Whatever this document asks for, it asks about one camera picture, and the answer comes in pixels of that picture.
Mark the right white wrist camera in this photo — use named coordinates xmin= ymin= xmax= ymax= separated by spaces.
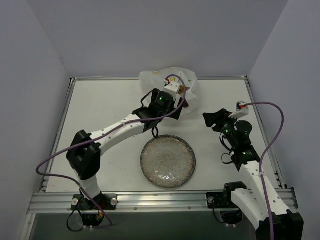
xmin=229 ymin=101 xmax=249 ymax=120

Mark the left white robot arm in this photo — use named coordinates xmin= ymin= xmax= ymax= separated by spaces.
xmin=66 ymin=86 xmax=183 ymax=210

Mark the speckled round plate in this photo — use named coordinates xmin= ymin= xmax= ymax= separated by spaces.
xmin=140 ymin=134 xmax=197 ymax=189

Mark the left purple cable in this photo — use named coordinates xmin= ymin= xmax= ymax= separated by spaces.
xmin=36 ymin=74 xmax=189 ymax=229

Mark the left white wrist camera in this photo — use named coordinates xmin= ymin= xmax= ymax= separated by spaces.
xmin=163 ymin=76 xmax=181 ymax=97

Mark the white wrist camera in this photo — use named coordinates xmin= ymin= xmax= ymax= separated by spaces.
xmin=163 ymin=76 xmax=181 ymax=97
xmin=229 ymin=101 xmax=249 ymax=120

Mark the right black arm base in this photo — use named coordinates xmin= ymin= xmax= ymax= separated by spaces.
xmin=206 ymin=191 xmax=244 ymax=227

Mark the aluminium front rail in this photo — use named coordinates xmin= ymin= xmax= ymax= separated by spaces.
xmin=26 ymin=188 xmax=299 ymax=215

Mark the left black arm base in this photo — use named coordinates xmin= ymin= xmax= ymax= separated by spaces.
xmin=70 ymin=192 xmax=118 ymax=228

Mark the white lemon-print plastic bag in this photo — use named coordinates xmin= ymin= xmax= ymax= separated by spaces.
xmin=138 ymin=67 xmax=200 ymax=115

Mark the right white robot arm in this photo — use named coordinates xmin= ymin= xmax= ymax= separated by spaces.
xmin=202 ymin=108 xmax=304 ymax=240

